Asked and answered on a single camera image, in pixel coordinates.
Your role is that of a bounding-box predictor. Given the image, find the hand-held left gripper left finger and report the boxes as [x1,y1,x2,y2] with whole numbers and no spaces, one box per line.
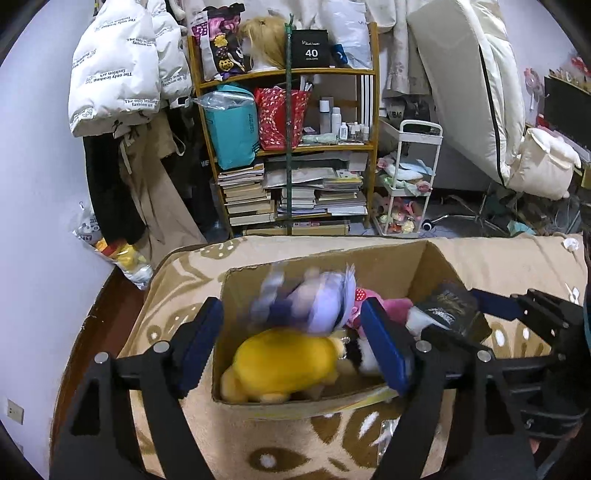
[48,296,225,480]

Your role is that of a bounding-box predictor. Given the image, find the beige coat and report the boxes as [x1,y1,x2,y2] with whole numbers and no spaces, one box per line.
[117,122,208,259]

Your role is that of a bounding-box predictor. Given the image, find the wooden shelf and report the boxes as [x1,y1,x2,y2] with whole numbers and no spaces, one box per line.
[187,23,380,238]

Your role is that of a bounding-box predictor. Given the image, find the red gift bag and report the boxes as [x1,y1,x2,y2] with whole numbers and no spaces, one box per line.
[254,87,312,151]

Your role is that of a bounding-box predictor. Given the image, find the pink handheld fan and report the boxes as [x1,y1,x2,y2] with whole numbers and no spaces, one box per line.
[524,68,548,100]

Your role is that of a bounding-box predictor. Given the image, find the black packet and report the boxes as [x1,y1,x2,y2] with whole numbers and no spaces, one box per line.
[416,282,492,344]

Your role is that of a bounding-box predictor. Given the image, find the beige printed blanket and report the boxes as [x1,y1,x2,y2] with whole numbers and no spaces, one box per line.
[117,233,589,480]

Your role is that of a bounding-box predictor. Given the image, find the patterned tote bag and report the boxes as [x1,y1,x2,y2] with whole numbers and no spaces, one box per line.
[191,4,252,81]

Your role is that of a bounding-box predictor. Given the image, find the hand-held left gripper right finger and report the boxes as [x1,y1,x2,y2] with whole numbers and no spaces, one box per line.
[360,298,539,480]

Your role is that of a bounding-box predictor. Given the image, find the green pole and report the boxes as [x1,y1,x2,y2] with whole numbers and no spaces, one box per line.
[283,14,296,237]

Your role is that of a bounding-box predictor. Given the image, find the pile of magazines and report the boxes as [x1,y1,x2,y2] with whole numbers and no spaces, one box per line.
[263,154,370,217]

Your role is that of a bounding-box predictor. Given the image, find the cream padded chair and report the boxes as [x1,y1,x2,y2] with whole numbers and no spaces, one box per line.
[406,0,529,234]

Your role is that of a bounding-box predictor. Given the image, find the teal paper bag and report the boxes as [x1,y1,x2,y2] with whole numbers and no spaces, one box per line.
[203,85,258,171]

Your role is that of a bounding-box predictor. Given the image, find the cream plush cushion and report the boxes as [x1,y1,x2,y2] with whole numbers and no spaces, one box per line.
[508,127,583,200]

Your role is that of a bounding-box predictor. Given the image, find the purple and white plush toy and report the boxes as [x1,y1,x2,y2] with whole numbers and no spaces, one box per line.
[252,263,358,334]

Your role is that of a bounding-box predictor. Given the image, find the black bag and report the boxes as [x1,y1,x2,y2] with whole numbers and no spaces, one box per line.
[381,97,437,134]

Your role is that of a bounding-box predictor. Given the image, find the black garment with white print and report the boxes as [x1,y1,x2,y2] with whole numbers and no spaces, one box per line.
[168,97,220,227]

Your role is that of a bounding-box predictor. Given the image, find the plastic bag of toys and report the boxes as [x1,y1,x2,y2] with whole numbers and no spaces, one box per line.
[71,203,155,289]

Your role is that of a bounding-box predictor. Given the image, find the black coat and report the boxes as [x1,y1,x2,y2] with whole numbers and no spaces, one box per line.
[83,131,148,245]

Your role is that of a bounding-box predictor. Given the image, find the row of white cosmetic bottles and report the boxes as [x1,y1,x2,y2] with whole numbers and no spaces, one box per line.
[318,98,371,141]

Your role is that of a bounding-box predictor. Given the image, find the stack of old books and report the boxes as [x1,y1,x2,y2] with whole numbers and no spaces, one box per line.
[217,162,277,227]

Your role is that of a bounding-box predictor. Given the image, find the printed cardboard box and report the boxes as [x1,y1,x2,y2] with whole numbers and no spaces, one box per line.
[211,240,492,409]

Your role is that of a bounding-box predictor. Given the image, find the white fluffy plush toy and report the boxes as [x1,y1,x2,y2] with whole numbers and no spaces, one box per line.
[337,307,437,376]

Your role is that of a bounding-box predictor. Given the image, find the pink bear plush toy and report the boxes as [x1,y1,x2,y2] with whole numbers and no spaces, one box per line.
[344,286,416,330]

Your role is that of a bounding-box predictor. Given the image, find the pile of small plush toys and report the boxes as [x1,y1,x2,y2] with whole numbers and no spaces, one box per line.
[376,194,426,234]

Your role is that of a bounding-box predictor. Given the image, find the yellow plush toy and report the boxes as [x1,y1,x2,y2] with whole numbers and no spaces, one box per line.
[221,329,345,402]

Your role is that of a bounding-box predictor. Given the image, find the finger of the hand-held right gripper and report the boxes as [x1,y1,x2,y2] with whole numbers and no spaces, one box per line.
[470,288,585,337]
[422,325,568,377]

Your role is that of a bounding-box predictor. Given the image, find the white plastic bag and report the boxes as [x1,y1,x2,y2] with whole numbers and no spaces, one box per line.
[323,0,374,70]

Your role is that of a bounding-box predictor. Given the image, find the blonde wig on mannequin head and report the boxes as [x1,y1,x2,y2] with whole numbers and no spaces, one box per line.
[238,17,289,72]

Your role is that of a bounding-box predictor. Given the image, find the black box with white print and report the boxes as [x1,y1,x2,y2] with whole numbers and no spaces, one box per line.
[291,30,331,69]

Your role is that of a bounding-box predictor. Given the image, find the white trolley cart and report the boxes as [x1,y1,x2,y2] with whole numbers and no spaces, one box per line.
[373,119,444,238]

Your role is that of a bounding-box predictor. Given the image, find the white puffer jacket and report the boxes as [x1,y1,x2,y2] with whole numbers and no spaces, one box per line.
[68,0,194,138]

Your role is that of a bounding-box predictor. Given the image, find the pale folded cloths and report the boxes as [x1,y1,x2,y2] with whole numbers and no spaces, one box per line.
[379,157,437,195]

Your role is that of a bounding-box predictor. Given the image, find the black cabinet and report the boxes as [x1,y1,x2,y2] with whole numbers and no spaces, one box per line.
[542,76,591,153]

